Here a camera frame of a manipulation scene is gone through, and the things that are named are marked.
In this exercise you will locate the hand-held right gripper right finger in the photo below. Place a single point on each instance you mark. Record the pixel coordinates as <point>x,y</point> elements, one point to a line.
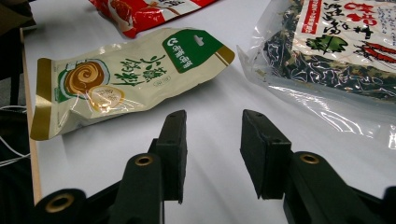
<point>264,155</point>

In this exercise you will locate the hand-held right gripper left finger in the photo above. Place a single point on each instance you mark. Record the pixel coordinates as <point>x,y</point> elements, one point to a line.
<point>171,155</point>

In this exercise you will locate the cream packet with green label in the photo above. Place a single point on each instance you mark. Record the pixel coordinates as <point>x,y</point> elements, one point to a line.
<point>134,81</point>

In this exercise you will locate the red seasoning packet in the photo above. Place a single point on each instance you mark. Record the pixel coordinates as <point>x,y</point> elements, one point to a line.
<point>146,15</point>

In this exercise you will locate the clear bag of dark spices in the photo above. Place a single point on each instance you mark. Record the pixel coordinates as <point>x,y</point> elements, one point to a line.
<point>327,68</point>

